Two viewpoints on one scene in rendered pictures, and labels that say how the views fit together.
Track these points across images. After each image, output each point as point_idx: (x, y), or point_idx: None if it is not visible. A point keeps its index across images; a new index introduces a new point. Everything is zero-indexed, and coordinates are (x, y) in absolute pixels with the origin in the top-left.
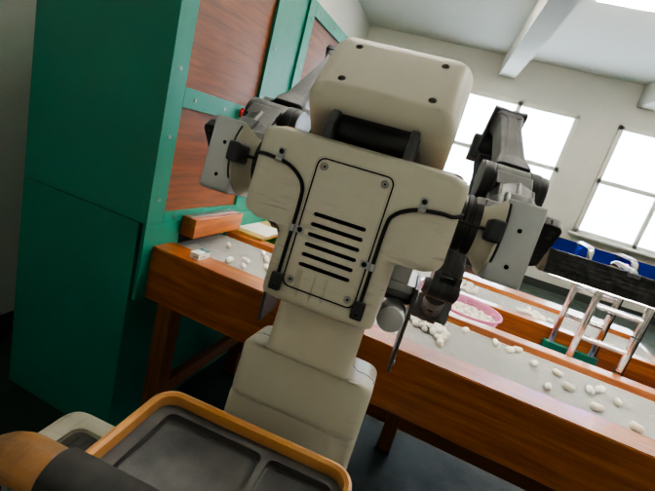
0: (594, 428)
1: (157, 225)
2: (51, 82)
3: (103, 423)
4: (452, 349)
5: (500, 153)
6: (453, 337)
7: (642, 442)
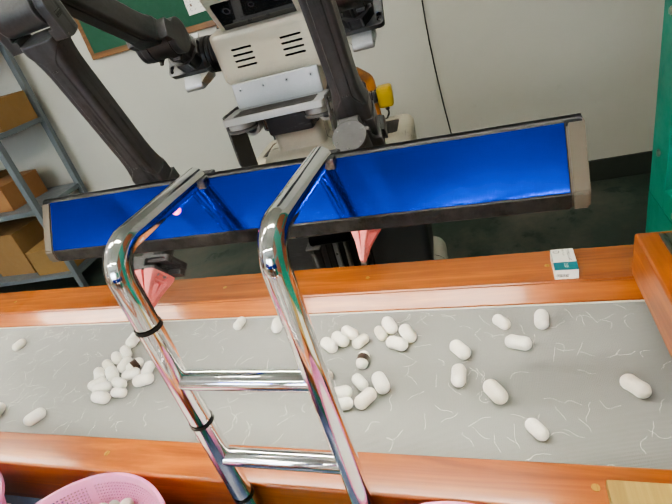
0: (49, 293)
1: (657, 207)
2: None
3: (391, 136)
4: (115, 349)
5: (139, 12)
6: (83, 385)
7: (7, 302)
